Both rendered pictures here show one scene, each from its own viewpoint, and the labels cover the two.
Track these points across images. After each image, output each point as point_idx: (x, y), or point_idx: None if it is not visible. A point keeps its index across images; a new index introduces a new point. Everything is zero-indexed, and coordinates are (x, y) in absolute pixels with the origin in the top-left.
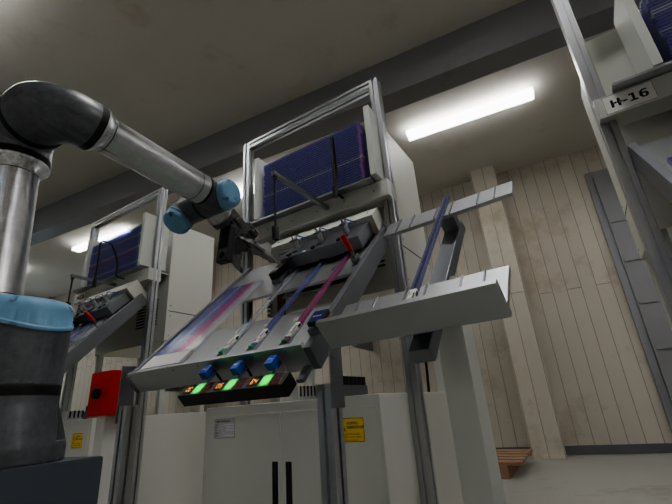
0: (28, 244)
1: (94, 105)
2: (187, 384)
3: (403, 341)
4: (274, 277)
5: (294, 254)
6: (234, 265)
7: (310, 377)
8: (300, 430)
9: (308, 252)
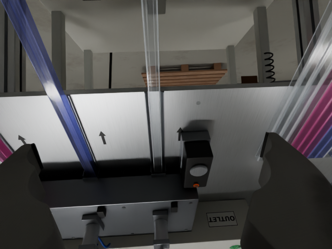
0: None
1: None
2: None
3: (10, 37)
4: (196, 146)
5: (155, 204)
6: (306, 165)
7: (231, 70)
8: None
9: (111, 200)
